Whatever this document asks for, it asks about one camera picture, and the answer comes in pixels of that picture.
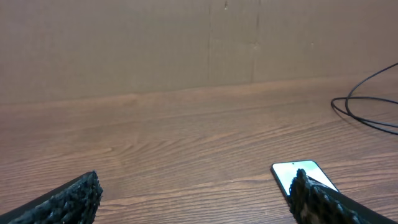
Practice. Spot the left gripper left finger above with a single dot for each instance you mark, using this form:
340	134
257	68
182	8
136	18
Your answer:
75	202

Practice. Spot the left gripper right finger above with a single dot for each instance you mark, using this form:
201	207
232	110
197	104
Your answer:
313	202

